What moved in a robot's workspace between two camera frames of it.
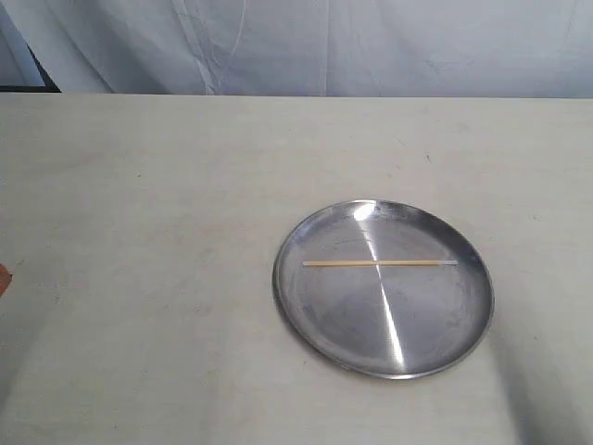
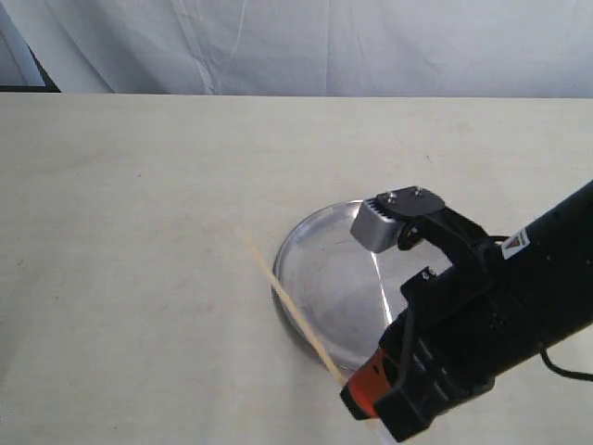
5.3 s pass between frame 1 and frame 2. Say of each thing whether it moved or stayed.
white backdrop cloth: stayed
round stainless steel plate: stayed
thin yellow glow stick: moved
